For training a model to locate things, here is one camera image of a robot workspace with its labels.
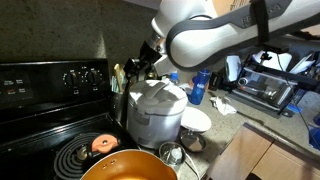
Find orange copper pot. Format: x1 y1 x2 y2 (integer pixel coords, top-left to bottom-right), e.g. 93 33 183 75
79 148 179 180

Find clear bottle blue cap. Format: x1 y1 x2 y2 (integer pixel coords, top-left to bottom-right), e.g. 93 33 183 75
168 71 181 86

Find white power cord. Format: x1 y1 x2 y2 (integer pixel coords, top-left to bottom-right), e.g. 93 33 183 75
182 151 201 180

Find wooden wall cabinets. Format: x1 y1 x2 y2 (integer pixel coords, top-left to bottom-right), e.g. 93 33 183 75
212 0 253 18

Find small metal cup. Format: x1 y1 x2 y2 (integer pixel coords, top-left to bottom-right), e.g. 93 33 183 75
158 141 187 167

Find wooden spatula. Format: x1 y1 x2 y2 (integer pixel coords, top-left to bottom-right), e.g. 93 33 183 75
112 63 126 94

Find white rice cooker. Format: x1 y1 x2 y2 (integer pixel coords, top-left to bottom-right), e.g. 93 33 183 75
126 78 189 150

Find white kettle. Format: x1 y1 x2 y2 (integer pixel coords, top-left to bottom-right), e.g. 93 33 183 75
224 54 243 83

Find teal utensils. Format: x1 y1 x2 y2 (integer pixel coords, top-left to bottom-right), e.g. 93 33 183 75
110 75 119 94

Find black mug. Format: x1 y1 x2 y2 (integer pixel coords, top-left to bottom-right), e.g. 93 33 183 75
209 71 225 91

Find metal cutlery holder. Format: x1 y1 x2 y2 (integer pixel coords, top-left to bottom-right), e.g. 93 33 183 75
110 90 130 125

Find black cable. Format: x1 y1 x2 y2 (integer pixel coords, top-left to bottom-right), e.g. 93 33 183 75
275 53 320 142

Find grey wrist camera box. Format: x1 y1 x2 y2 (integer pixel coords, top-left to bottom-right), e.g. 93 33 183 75
153 54 171 77

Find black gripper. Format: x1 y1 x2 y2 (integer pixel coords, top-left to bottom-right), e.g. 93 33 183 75
123 40 163 82

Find orange lid knob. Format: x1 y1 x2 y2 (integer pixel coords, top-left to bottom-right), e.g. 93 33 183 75
90 133 121 155

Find black burner coil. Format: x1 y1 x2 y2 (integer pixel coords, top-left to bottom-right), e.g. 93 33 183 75
52 132 102 180

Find wooden base cabinets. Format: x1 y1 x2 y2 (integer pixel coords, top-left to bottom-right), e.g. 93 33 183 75
204 122 320 180

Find blue water bottle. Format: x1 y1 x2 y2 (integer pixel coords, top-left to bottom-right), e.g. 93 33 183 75
187 68 211 106

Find black electric stove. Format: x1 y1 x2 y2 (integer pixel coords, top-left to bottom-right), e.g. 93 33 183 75
0 58 142 180

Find round steel lid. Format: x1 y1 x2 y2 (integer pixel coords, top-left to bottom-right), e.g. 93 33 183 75
179 128 207 154

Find white crumpled cloth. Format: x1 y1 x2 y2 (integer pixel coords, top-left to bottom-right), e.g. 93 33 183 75
209 95 238 117

